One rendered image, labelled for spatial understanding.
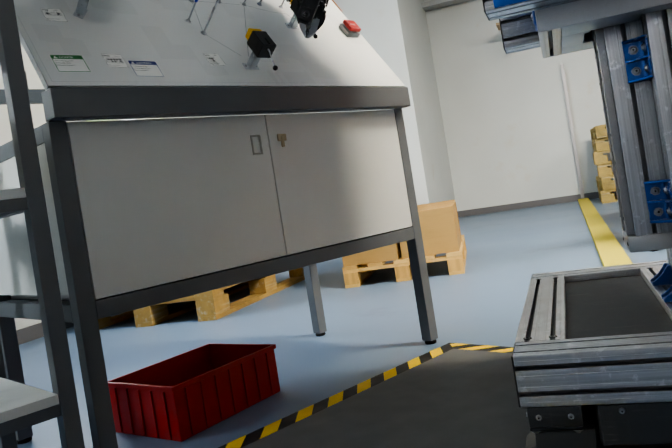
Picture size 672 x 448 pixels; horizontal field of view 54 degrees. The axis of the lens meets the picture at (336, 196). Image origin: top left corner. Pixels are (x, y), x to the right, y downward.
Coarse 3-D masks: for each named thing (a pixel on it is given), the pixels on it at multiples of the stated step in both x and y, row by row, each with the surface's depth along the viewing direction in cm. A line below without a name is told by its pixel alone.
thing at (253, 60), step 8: (256, 32) 176; (264, 32) 178; (248, 40) 178; (256, 40) 175; (264, 40) 175; (272, 40) 177; (256, 48) 176; (264, 48) 175; (272, 48) 176; (256, 56) 176; (264, 56) 177; (248, 64) 181; (256, 64) 181
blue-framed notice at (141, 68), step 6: (132, 60) 158; (132, 66) 157; (138, 66) 158; (144, 66) 159; (150, 66) 160; (156, 66) 161; (138, 72) 156; (144, 72) 157; (150, 72) 159; (156, 72) 160
